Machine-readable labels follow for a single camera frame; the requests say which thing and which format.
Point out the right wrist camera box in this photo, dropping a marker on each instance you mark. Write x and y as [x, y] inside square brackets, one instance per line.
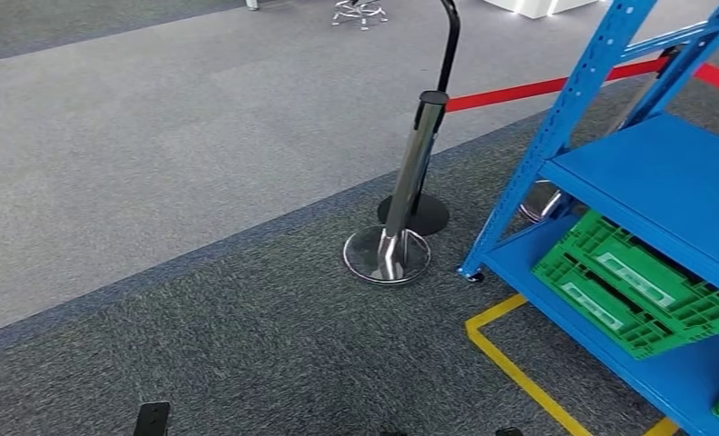
[508, 432]

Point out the blue metal shelf rack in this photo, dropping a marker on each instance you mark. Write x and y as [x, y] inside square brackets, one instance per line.
[666, 174]

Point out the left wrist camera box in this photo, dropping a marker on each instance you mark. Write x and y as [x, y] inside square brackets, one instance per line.
[152, 419]

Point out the black curved floor stand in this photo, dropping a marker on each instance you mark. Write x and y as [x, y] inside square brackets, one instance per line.
[450, 54]

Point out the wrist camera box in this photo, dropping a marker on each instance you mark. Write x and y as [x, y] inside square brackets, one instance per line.
[152, 419]
[508, 432]

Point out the chrome stool base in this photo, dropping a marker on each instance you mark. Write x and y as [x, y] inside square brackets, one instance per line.
[359, 9]

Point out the white low block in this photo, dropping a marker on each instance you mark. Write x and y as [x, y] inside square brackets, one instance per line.
[540, 6]

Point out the white table legs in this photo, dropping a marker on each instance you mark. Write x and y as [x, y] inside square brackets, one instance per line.
[251, 5]

